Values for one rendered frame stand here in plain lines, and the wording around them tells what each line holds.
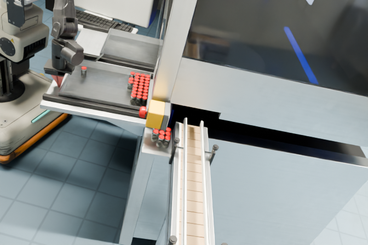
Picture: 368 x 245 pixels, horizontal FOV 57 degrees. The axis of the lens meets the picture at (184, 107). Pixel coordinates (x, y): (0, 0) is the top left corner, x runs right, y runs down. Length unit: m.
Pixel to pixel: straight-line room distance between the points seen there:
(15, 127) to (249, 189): 1.35
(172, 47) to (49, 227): 1.31
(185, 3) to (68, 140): 1.63
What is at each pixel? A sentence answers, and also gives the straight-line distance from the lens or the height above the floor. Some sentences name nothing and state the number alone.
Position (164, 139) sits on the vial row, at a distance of 1.25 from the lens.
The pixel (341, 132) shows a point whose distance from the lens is 1.45.
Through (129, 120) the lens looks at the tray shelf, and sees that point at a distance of 1.33.
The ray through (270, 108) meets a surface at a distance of 1.28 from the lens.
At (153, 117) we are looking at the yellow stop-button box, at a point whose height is 1.01.
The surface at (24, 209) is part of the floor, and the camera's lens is 2.13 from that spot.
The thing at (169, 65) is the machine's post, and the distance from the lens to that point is 1.14.
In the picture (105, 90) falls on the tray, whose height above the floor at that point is 0.88.
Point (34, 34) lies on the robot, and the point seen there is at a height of 0.79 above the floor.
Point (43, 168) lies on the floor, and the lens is 2.30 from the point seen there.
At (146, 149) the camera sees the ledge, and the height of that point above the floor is 0.88.
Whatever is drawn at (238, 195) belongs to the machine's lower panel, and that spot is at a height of 0.56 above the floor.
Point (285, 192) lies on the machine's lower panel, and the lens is 1.66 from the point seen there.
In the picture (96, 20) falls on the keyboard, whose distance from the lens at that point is 2.11.
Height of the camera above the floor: 1.76
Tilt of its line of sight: 37 degrees down
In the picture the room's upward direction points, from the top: 17 degrees clockwise
